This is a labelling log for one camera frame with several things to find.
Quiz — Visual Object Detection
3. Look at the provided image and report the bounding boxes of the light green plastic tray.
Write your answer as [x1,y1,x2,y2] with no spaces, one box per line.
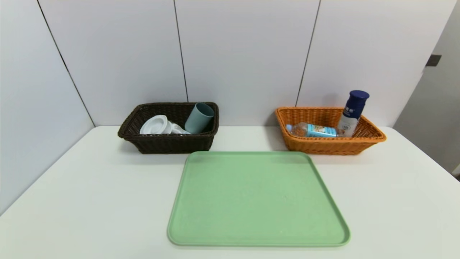
[167,151,351,247]

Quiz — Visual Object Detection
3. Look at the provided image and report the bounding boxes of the white round plastic container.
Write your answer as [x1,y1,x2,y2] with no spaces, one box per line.
[139,115,172,135]

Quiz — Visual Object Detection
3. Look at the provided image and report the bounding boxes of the teal plastic cup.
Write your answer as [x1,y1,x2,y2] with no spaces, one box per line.
[184,103,215,135]

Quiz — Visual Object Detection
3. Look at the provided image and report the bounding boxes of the white yogurt bottle navy cap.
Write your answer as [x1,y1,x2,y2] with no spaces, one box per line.
[336,90,370,137]

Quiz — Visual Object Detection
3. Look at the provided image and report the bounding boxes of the orange wicker basket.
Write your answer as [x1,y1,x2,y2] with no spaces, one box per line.
[275,106,387,156]

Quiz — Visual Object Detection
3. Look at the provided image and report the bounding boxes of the clear water bottle blue cap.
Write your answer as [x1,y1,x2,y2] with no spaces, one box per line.
[286,122,338,138]

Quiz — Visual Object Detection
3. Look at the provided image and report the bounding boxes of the clear slim spray bottle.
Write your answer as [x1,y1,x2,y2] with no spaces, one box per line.
[169,122,191,135]

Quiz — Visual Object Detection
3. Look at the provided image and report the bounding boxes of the dark brown wicker basket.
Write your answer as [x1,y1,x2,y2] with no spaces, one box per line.
[118,102,220,154]

